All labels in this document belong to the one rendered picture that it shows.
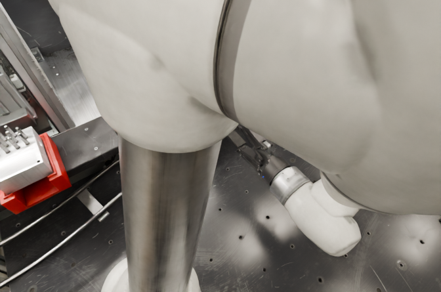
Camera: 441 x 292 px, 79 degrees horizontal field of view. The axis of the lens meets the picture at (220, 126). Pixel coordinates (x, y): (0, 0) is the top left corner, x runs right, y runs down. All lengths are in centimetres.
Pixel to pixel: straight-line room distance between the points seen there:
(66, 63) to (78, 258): 66
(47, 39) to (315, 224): 108
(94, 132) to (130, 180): 59
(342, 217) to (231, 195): 40
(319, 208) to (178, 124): 50
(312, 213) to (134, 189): 44
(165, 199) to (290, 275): 64
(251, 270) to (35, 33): 106
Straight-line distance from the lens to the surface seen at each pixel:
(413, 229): 105
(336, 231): 63
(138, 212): 30
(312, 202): 64
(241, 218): 89
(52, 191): 77
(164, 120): 17
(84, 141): 84
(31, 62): 76
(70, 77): 108
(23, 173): 72
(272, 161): 69
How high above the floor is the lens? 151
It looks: 50 degrees down
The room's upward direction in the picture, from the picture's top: straight up
